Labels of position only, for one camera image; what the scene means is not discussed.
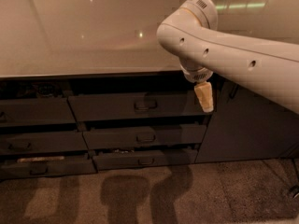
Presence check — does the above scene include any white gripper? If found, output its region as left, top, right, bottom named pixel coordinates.
left=180, top=59, right=214, bottom=113

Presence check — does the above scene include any grey drawer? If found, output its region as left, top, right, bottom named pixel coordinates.
left=0, top=132, right=87, bottom=155
left=68, top=91, right=205, bottom=121
left=93, top=148, right=197, bottom=170
left=0, top=98, right=75, bottom=127
left=83, top=123, right=206, bottom=149
left=0, top=159, right=96, bottom=179

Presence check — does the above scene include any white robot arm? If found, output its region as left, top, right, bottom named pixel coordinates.
left=157, top=0, right=299, bottom=114

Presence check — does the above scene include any grey cabinet door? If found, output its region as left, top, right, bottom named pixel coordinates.
left=196, top=81, right=299, bottom=162

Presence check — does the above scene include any black caster wheel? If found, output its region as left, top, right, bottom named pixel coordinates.
left=288, top=185, right=299, bottom=199

